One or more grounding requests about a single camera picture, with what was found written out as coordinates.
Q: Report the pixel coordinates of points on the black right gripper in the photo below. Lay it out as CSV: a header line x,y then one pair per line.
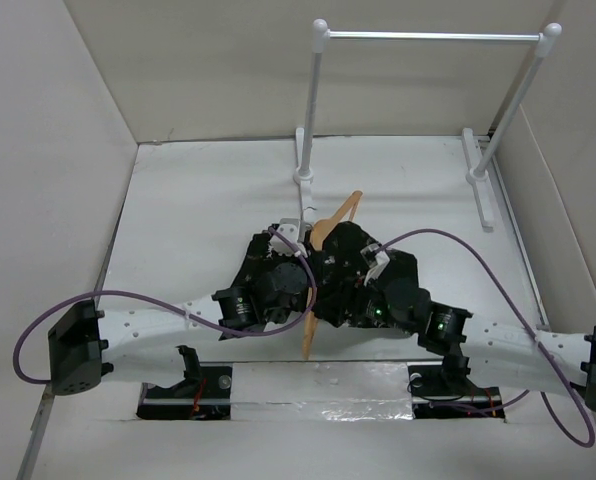
x,y
359,315

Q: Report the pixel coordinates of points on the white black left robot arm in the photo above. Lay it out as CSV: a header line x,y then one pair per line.
x,y
88,346

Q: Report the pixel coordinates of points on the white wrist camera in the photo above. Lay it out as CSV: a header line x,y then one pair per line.
x,y
376,259
287,237

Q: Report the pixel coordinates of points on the silver tape strip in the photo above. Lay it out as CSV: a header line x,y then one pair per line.
x,y
321,391

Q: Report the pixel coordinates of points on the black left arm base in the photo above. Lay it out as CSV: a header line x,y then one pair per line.
x,y
204,393

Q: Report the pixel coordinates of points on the black white patterned trousers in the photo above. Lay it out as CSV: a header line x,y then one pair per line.
x,y
335,274

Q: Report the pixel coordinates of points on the wooden clothes hanger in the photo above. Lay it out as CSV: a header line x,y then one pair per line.
x,y
319,233

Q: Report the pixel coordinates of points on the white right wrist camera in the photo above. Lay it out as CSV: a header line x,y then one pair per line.
x,y
376,259

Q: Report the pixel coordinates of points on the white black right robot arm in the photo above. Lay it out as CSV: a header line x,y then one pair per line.
x,y
485,352

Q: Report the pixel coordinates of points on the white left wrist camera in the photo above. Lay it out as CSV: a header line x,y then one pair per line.
x,y
287,237

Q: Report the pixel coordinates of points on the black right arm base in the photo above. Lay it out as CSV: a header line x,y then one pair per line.
x,y
436,396

